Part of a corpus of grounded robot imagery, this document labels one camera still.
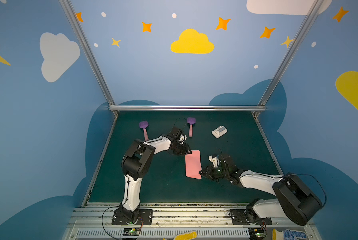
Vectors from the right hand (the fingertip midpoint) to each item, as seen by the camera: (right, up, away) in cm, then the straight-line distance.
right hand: (199, 171), depth 85 cm
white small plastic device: (+18, +23, +24) cm, 37 cm away
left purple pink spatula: (-39, +28, +26) cm, 54 cm away
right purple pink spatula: (-3, +31, +30) cm, 43 cm away
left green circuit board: (-35, -25, -14) cm, 45 cm away
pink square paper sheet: (-3, +2, +8) cm, 9 cm away
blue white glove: (+40, -26, -15) cm, 50 cm away
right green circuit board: (+26, -26, -14) cm, 39 cm away
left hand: (-5, +9, +11) cm, 15 cm away
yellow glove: (-8, -26, -16) cm, 31 cm away
